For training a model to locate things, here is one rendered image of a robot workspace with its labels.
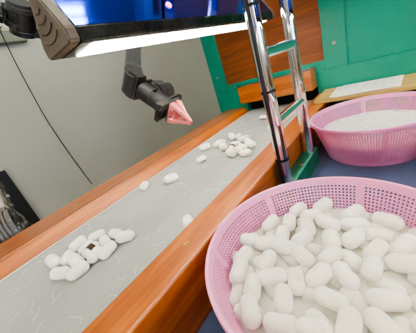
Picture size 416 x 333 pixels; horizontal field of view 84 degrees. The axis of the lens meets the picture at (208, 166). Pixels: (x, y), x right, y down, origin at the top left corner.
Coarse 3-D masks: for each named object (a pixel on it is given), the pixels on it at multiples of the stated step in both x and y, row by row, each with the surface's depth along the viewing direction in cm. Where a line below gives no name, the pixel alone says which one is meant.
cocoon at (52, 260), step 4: (48, 256) 40; (52, 256) 40; (56, 256) 40; (48, 260) 39; (52, 260) 39; (56, 260) 39; (48, 264) 39; (52, 264) 39; (56, 264) 39; (60, 264) 39; (52, 268) 39
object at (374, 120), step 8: (376, 112) 60; (384, 112) 58; (392, 112) 57; (400, 112) 55; (408, 112) 54; (344, 120) 62; (352, 120) 62; (360, 120) 58; (368, 120) 58; (376, 120) 55; (384, 120) 56; (392, 120) 52; (400, 120) 53; (408, 120) 50; (328, 128) 62; (336, 128) 58; (344, 128) 59; (352, 128) 55; (360, 128) 54; (368, 128) 52; (376, 128) 52; (352, 144) 49
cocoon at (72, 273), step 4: (84, 260) 36; (76, 264) 36; (80, 264) 35; (84, 264) 36; (88, 264) 36; (72, 268) 35; (76, 268) 35; (80, 268) 35; (84, 268) 35; (88, 268) 36; (68, 272) 35; (72, 272) 35; (76, 272) 35; (80, 272) 35; (84, 272) 36; (68, 276) 34; (72, 276) 34; (76, 276) 35; (68, 280) 35; (72, 280) 35
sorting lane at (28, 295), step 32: (224, 128) 91; (256, 128) 78; (192, 160) 69; (224, 160) 61; (160, 192) 55; (192, 192) 50; (96, 224) 50; (128, 224) 46; (160, 224) 42; (128, 256) 37; (0, 288) 40; (32, 288) 37; (64, 288) 34; (96, 288) 32; (0, 320) 32; (32, 320) 31; (64, 320) 29
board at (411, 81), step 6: (408, 78) 64; (414, 78) 62; (402, 84) 61; (408, 84) 59; (414, 84) 58; (324, 90) 82; (330, 90) 79; (378, 90) 63; (384, 90) 61; (390, 90) 61; (396, 90) 60; (402, 90) 59; (408, 90) 59; (318, 96) 76; (324, 96) 74; (342, 96) 68; (348, 96) 67; (354, 96) 66; (360, 96) 65; (318, 102) 72; (324, 102) 71
